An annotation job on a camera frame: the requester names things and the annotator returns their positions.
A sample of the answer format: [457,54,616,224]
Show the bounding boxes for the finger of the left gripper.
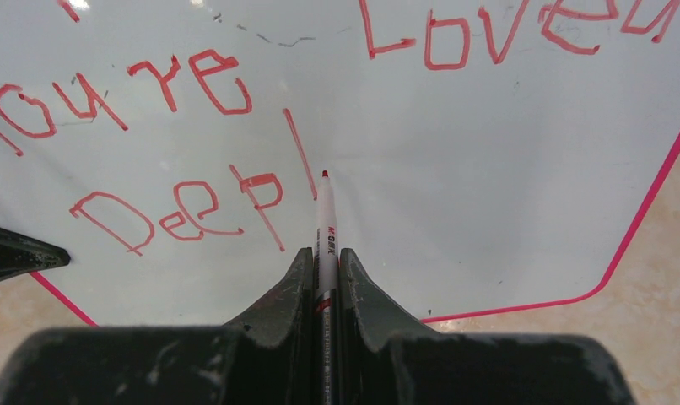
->
[0,228,71,282]

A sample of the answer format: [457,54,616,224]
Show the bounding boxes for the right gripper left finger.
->
[0,248,312,404]

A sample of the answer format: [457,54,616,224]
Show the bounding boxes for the red marker pen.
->
[313,170,341,404]

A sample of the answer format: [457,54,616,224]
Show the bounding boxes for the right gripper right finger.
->
[341,248,634,404]

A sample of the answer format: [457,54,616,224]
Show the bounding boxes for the pink-framed whiteboard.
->
[0,1,680,325]

